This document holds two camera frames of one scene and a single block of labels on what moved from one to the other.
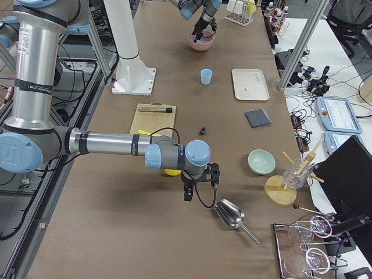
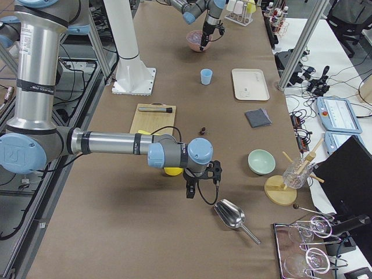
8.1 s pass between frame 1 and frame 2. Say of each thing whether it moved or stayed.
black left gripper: moved
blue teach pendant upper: stayed
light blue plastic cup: stayed
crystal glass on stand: stayed
